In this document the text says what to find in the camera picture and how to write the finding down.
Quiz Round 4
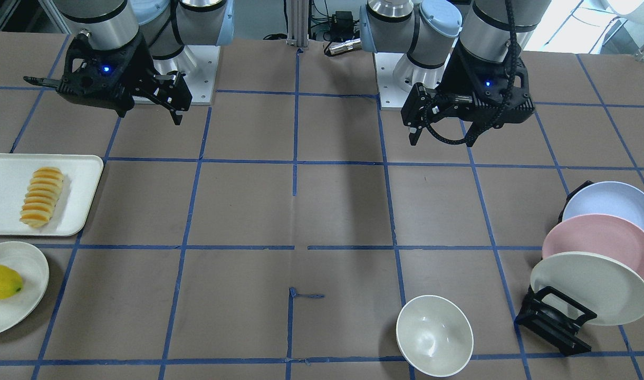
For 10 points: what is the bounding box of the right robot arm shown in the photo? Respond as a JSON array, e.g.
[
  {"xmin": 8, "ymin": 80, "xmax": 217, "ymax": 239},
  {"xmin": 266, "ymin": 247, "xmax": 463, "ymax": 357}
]
[{"xmin": 24, "ymin": 1, "xmax": 234, "ymax": 125}]

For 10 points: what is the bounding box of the black plate rack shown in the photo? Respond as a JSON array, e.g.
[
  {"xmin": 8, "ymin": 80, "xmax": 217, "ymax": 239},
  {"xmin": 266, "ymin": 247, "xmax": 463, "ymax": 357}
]
[{"xmin": 514, "ymin": 180, "xmax": 598, "ymax": 357}]

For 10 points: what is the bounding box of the white plate under lemon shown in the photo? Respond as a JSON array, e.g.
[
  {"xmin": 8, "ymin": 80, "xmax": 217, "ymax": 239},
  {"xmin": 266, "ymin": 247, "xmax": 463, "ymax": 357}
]
[{"xmin": 0, "ymin": 241, "xmax": 49, "ymax": 334}]

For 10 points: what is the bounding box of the yellow lemon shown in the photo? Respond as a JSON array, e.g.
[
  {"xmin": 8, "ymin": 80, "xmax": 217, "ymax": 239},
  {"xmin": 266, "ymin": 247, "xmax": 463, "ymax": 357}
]
[{"xmin": 0, "ymin": 264, "xmax": 24, "ymax": 300}]

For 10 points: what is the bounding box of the white rectangular tray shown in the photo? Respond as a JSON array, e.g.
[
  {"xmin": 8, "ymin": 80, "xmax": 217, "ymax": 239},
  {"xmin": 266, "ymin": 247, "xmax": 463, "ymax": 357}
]
[{"xmin": 0, "ymin": 154, "xmax": 104, "ymax": 236}]

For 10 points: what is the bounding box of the blue plate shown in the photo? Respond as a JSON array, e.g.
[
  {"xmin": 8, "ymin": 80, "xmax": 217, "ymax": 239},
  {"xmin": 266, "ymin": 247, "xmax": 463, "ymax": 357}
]
[{"xmin": 558, "ymin": 180, "xmax": 644, "ymax": 231}]

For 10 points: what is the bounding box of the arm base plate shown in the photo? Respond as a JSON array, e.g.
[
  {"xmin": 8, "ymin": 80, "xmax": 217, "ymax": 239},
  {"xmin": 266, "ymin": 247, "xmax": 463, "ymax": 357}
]
[
  {"xmin": 374, "ymin": 52, "xmax": 449, "ymax": 110},
  {"xmin": 153, "ymin": 45, "xmax": 222, "ymax": 106}
]

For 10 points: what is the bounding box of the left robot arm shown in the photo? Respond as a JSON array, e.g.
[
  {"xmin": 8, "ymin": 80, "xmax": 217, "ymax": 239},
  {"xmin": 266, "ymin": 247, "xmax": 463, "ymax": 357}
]
[{"xmin": 360, "ymin": 1, "xmax": 550, "ymax": 147}]

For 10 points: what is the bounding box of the white bowl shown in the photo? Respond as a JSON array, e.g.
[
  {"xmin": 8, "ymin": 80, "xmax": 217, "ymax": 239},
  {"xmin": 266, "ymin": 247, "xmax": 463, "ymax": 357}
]
[{"xmin": 396, "ymin": 295, "xmax": 475, "ymax": 377}]

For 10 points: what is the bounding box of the cream plate in rack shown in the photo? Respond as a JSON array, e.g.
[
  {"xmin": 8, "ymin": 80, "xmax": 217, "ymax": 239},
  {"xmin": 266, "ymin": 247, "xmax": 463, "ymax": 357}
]
[{"xmin": 531, "ymin": 252, "xmax": 644, "ymax": 326}]

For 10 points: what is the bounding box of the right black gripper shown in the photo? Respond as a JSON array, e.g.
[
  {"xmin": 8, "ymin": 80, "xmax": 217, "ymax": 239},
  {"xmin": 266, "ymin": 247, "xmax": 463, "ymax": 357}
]
[{"xmin": 23, "ymin": 32, "xmax": 193, "ymax": 126}]

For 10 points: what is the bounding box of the pink plate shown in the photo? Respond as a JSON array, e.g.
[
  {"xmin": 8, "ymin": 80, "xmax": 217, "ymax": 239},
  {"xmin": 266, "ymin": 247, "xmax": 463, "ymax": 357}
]
[{"xmin": 542, "ymin": 214, "xmax": 644, "ymax": 279}]

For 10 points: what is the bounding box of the sliced yellow bread loaf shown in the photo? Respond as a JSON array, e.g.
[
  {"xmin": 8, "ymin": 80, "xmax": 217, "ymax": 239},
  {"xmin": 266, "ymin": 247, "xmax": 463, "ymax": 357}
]
[{"xmin": 20, "ymin": 166, "xmax": 64, "ymax": 229}]

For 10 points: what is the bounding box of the aluminium frame post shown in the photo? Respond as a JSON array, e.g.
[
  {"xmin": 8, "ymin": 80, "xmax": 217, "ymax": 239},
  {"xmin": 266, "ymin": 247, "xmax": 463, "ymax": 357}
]
[{"xmin": 285, "ymin": 0, "xmax": 311, "ymax": 51}]

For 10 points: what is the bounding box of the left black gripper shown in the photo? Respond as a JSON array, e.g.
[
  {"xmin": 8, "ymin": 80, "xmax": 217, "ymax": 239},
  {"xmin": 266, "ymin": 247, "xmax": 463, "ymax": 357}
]
[{"xmin": 401, "ymin": 42, "xmax": 535, "ymax": 147}]

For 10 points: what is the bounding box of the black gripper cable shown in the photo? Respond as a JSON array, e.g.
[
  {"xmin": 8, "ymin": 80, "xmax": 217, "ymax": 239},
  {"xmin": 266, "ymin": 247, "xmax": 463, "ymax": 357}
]
[{"xmin": 423, "ymin": 0, "xmax": 523, "ymax": 146}]

